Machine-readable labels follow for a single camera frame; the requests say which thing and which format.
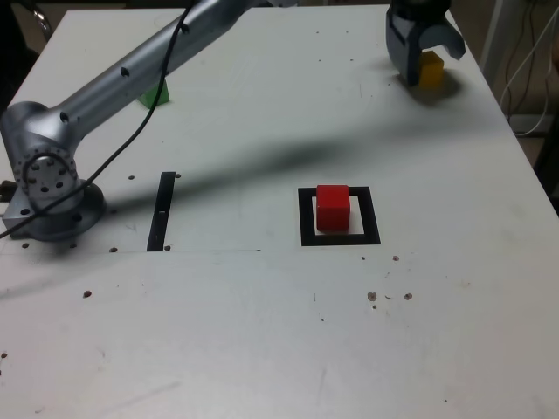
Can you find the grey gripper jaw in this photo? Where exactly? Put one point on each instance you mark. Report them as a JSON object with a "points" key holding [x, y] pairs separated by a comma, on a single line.
{"points": [[441, 35]]}

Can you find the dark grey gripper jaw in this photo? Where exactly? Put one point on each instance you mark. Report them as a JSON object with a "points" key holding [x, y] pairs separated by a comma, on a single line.
{"points": [[402, 48]]}

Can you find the yellow cube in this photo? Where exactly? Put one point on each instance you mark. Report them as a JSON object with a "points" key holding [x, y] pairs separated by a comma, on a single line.
{"points": [[432, 70]]}

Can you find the red cube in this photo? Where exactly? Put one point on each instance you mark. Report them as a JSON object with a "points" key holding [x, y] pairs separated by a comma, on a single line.
{"points": [[333, 209]]}

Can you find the green cube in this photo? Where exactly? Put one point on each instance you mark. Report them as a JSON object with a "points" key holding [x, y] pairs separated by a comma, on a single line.
{"points": [[159, 96]]}

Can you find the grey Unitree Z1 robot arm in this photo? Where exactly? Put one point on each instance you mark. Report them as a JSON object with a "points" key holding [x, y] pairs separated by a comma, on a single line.
{"points": [[109, 87]]}

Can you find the black tape square outline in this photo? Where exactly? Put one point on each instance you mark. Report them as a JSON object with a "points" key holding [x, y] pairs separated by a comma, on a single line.
{"points": [[305, 222]]}

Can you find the white power strip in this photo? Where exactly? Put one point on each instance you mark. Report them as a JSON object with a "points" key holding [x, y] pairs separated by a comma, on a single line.
{"points": [[524, 124]]}

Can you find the black tape strip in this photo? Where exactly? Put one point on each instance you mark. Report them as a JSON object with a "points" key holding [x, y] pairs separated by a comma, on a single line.
{"points": [[159, 214]]}

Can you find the black chair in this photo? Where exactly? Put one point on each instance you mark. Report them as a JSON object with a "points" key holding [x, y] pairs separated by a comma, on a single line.
{"points": [[26, 26]]}

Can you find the white metal post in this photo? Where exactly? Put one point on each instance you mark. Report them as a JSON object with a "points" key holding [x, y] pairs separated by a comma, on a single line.
{"points": [[493, 35]]}

